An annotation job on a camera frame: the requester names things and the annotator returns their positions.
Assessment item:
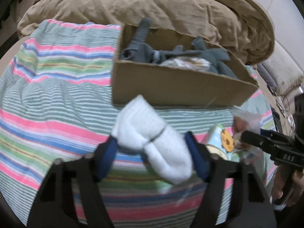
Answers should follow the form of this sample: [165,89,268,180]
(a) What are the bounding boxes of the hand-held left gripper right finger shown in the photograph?
[184,131,278,228]

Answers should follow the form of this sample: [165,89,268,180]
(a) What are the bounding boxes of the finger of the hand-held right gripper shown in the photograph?
[241,130,296,155]

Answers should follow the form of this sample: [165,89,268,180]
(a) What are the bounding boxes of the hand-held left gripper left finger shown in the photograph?
[27,135,118,228]

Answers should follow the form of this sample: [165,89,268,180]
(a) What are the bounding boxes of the clear plastic packet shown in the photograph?
[230,106,264,165]

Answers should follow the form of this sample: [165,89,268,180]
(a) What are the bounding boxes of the white sock bundle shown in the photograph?
[112,95,193,185]

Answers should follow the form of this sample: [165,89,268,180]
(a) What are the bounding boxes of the cardboard box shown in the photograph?
[112,24,259,107]

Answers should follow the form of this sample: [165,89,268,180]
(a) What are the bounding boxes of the person's right hand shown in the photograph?
[271,164,304,207]

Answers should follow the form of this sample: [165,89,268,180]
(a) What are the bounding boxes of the cartoon print cloth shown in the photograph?
[204,123,245,162]

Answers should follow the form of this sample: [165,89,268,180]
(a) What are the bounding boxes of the white pillow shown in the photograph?
[260,39,304,95]

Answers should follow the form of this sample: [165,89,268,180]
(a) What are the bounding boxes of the striped bed sheet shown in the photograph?
[0,19,279,226]

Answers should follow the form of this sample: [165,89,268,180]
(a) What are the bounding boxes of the white patterned cloth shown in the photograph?
[161,57,211,73]

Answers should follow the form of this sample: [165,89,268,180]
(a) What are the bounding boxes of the grey socks in box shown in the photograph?
[152,37,238,79]

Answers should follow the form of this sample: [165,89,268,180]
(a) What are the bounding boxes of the grey ribbed sock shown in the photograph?
[119,18,153,62]

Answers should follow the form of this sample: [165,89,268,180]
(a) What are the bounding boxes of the tan duvet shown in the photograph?
[17,0,275,66]

